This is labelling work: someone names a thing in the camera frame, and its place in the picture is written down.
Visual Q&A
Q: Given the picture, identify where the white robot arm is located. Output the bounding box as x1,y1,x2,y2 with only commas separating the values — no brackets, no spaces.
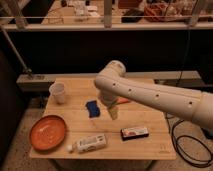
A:
94,60,213,131

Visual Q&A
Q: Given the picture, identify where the orange carrot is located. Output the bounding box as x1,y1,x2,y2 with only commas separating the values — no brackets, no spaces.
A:
117,98,131,104

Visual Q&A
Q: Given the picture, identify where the blue sponge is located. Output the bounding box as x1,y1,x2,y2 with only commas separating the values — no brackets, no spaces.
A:
86,100,100,118

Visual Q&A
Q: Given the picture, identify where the black and white eraser box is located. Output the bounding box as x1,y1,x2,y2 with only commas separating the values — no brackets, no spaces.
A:
120,126,149,141

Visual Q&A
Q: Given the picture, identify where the wooden folding table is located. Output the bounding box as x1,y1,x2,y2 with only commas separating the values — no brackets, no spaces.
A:
29,80,176,160

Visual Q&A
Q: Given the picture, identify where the white plastic bottle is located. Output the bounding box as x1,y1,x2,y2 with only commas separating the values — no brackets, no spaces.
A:
67,134,107,153

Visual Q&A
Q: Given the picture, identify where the white paper cup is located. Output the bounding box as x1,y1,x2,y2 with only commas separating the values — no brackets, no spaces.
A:
49,83,66,104

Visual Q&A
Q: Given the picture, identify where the orange plate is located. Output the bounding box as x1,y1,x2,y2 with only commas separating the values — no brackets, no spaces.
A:
29,115,66,151

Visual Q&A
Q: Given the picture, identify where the grey metal ledge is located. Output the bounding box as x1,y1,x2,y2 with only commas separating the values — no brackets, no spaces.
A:
16,71,203,92

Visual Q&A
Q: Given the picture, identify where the diagonal metal pole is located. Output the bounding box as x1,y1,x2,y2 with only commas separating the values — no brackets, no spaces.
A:
1,26,33,79

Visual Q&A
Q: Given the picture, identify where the black cable on floor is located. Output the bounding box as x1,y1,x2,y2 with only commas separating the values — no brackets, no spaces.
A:
165,113,213,169

